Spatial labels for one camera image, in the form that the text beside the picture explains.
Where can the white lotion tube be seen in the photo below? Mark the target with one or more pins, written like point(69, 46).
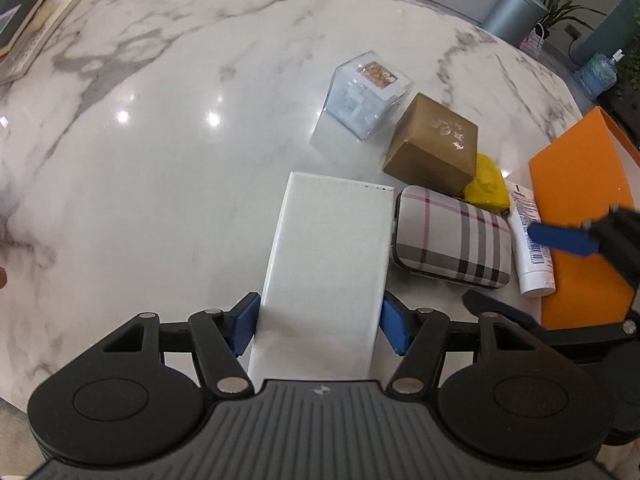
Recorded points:
point(532, 270)

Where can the woven pink handbag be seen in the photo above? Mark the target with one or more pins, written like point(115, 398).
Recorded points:
point(532, 40)

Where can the white box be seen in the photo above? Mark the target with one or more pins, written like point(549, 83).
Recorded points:
point(325, 270)

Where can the wall socket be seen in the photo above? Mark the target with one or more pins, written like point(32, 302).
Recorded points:
point(574, 32)

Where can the yellow tape roll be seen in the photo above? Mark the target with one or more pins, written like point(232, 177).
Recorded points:
point(487, 185)

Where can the black hardcover book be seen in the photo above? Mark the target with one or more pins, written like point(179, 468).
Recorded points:
point(20, 15)

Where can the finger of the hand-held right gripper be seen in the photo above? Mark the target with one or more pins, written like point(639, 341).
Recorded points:
point(560, 239)
point(590, 334)

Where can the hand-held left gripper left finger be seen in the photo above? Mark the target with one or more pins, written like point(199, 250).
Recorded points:
point(245, 322)

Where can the beige book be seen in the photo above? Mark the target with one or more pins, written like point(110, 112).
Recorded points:
point(47, 40)

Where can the orange cardboard box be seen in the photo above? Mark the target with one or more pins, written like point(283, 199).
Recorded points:
point(580, 200)

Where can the plaid zip case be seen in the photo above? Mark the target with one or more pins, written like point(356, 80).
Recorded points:
point(450, 240)

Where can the grey pedal trash can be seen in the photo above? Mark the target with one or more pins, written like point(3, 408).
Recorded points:
point(512, 12)

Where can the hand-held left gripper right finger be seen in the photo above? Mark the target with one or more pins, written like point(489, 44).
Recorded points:
point(395, 325)

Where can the clear plastic cube box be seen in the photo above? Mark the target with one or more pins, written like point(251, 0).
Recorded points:
point(367, 95)

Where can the blue water jug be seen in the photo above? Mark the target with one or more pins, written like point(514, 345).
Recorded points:
point(597, 75)

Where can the brown cardboard box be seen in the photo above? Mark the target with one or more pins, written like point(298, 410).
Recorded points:
point(432, 145)

